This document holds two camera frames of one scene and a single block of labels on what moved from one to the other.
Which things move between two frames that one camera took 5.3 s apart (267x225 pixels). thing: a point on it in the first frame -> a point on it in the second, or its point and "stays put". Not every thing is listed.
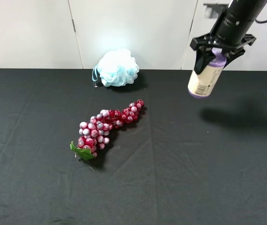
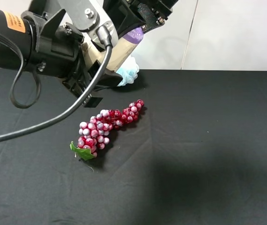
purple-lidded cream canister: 200,85 -> 121,52
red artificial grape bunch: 94,134 stays put
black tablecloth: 184,160 stays put
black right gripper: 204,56 -> 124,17
